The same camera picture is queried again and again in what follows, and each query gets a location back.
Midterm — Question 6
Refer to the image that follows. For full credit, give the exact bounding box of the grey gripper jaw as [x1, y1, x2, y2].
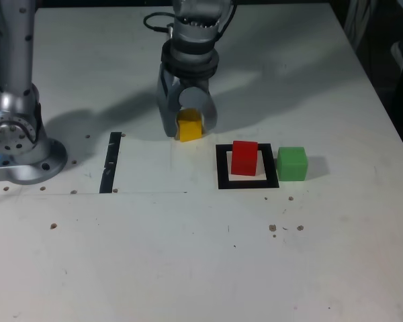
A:
[155, 62, 185, 138]
[178, 85, 220, 134]

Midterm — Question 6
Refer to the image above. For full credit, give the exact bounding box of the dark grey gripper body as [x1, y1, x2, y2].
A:
[169, 74, 212, 94]

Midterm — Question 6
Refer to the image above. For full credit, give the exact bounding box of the yellow cube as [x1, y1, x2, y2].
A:
[175, 107, 204, 144]

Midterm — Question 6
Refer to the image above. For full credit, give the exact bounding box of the red cube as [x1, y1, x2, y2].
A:
[230, 140, 259, 177]

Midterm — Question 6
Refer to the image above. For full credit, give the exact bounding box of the green cube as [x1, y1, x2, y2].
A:
[275, 146, 309, 182]

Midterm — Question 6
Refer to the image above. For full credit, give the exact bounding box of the black tape square outline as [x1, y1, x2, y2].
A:
[215, 143, 280, 191]

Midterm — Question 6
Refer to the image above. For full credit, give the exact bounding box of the black tape strip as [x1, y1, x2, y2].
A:
[99, 131, 122, 195]

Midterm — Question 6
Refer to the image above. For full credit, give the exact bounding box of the pale ribbed background object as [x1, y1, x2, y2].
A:
[343, 0, 380, 51]

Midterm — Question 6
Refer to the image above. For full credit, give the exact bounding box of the white background object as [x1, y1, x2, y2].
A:
[389, 40, 403, 73]

